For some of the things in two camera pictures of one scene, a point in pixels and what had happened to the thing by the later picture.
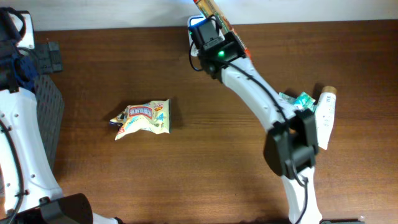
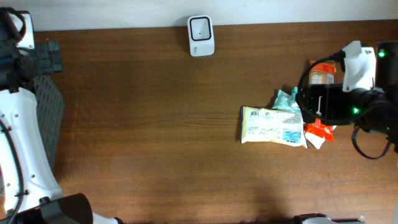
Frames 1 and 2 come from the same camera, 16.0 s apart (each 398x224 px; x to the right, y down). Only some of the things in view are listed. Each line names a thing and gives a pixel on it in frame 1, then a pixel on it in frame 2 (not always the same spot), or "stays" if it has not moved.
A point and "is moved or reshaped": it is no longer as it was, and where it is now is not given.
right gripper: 229,38 to 320,107
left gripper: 50,54 stays
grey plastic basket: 50,108 stays
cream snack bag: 154,116 is moved or reshaped
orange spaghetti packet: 209,7 to 320,73
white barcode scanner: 196,24 stays
